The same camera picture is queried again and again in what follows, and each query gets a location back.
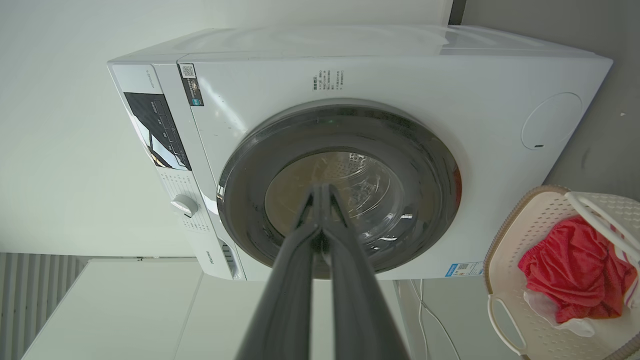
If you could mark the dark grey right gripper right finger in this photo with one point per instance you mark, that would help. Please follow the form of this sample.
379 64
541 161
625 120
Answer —
357 295

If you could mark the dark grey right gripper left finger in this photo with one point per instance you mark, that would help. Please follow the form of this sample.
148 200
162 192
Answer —
285 295

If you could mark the round black glass washer door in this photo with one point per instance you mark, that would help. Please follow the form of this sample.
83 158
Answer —
250 170

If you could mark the white front-load washing machine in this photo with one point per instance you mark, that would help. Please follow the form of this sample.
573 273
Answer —
400 80

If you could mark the blue energy label sticker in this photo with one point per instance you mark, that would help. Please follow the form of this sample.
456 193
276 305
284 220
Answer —
464 269

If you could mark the steel washer drum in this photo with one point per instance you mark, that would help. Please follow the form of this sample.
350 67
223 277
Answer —
362 175

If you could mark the white washer control knob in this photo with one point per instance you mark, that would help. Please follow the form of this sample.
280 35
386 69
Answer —
184 205

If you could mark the white cabinet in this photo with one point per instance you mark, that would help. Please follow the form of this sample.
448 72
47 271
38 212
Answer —
140 310

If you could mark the cream perforated laundry basket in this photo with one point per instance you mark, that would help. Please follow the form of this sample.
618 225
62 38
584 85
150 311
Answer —
510 260

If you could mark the black washer display panel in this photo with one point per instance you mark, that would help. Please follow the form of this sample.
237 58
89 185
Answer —
157 130

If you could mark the red and white garment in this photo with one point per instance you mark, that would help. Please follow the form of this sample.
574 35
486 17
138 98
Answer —
575 265

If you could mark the grey QR code sticker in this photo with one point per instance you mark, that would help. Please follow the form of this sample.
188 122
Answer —
191 85

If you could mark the grey ribbed panel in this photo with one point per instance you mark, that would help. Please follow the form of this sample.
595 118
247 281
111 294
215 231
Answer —
30 295

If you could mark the round white filter cover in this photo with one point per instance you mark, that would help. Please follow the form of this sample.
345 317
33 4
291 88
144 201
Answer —
550 120

